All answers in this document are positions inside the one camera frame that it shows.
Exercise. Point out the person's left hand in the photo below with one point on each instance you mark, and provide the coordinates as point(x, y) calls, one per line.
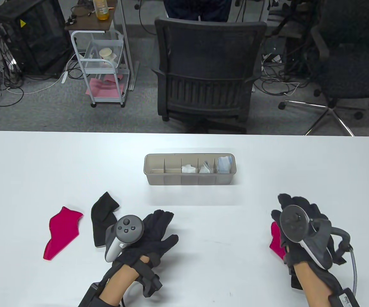
point(155, 236)

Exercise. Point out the person's right hand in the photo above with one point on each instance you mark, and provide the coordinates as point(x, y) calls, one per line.
point(294, 252)

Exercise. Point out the pink sock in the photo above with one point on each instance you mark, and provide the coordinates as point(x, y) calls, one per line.
point(59, 233)
point(275, 243)

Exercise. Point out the grey tracking controller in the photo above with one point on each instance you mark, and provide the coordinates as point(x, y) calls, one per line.
point(294, 222)
point(128, 228)

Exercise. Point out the black sock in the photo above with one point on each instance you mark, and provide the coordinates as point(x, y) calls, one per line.
point(101, 217)

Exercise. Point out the grey sock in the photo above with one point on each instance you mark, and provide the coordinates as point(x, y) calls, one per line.
point(206, 169)
point(208, 163)

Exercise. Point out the light blue sock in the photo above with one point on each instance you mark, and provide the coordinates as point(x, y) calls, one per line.
point(223, 160)
point(224, 168)

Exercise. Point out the person's left forearm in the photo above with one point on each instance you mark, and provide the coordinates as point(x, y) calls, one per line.
point(119, 283)

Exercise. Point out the person's right forearm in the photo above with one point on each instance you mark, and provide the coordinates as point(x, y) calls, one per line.
point(315, 287)

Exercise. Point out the beige divided organizer box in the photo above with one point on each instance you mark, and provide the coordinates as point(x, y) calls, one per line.
point(171, 180)

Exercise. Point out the pink cloth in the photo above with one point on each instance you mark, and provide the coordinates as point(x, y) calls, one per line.
point(103, 89)

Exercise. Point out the dark chair with chrome base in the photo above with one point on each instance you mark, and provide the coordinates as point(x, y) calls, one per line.
point(347, 86)

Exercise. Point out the black mesh office chair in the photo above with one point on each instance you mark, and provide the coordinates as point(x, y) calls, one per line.
point(206, 64)

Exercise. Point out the white power strip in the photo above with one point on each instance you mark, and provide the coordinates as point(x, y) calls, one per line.
point(65, 77)

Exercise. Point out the cream cup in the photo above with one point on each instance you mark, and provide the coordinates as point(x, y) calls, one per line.
point(106, 52)

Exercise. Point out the white rolling cart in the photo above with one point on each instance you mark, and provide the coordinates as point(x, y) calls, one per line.
point(88, 20)

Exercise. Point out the bottle of orange liquid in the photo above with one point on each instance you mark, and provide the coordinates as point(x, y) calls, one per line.
point(101, 11)

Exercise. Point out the black computer tower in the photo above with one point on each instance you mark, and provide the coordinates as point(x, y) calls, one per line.
point(34, 38)

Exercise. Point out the white metal frame post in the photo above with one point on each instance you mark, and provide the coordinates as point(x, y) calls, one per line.
point(264, 9)
point(125, 41)

